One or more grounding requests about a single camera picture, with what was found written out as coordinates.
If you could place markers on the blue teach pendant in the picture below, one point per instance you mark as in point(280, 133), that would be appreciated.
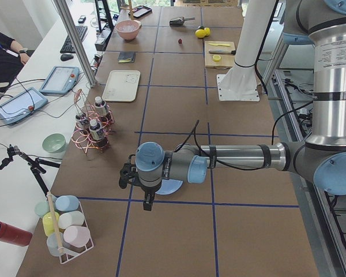
point(22, 105)
point(60, 80)

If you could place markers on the red cylinder can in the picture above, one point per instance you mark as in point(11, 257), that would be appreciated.
point(13, 235)

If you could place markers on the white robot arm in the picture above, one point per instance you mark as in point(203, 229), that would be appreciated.
point(240, 82)

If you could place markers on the white wire cup rack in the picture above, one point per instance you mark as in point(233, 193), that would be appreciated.
point(68, 252)

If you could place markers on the blue teach pendant near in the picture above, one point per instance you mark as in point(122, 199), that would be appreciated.
point(22, 105)

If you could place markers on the pink bowl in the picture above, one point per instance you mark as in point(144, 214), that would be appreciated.
point(128, 29)

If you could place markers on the aluminium frame post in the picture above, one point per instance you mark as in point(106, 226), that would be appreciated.
point(68, 22)

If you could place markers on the dark bottle white cap front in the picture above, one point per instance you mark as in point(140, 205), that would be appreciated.
point(97, 133)

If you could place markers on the pink cup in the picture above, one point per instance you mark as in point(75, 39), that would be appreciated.
point(77, 236)

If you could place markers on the yellow cup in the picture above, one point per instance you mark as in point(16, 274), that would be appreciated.
point(48, 224)

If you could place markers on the light blue plate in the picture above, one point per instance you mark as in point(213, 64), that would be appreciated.
point(169, 186)

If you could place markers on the mint green cup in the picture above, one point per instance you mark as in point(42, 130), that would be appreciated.
point(41, 208)

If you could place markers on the dark bottle white cap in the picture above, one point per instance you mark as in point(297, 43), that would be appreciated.
point(82, 121)
point(97, 133)
point(101, 108)

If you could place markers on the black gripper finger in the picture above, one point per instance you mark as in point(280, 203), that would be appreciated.
point(148, 200)

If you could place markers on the black computer mouse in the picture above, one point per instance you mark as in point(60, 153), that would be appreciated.
point(66, 57)

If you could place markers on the black notebook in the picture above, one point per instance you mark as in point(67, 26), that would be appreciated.
point(126, 57)

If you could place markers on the yellow plastic knife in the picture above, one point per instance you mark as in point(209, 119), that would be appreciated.
point(220, 44)

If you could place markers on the yellow lemon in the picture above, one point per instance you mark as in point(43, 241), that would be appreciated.
point(202, 32)

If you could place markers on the dark bottle white cap back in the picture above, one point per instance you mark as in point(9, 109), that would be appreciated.
point(101, 108)

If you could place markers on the dark bottle white cap left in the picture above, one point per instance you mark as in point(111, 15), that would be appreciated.
point(82, 121)

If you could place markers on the black handled knife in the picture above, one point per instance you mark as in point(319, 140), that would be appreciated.
point(222, 52)

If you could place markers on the wooden cutting board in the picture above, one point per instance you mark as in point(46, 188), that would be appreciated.
point(226, 61)

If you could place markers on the metal scoop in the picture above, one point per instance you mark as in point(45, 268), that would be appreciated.
point(179, 21)

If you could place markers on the pale blue cup bottom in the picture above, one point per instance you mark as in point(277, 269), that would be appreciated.
point(52, 245)

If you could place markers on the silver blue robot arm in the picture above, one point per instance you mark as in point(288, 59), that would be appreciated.
point(320, 158)

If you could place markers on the mint green bowl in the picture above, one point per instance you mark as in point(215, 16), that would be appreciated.
point(54, 143)

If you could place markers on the white bear tray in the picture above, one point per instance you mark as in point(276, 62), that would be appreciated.
point(121, 86)

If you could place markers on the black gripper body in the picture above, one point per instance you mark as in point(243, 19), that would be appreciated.
point(148, 190)

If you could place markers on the white cup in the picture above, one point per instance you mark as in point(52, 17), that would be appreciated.
point(73, 218)

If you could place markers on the seated person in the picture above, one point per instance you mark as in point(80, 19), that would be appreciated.
point(13, 57)

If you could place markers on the light blue cup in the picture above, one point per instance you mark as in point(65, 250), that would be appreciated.
point(67, 203)

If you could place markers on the copper wire bottle rack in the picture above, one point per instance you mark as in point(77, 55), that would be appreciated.
point(82, 139)

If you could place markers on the blue teach pendant far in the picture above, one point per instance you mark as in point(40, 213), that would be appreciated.
point(60, 80)

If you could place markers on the lemon half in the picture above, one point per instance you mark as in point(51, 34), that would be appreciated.
point(216, 58)

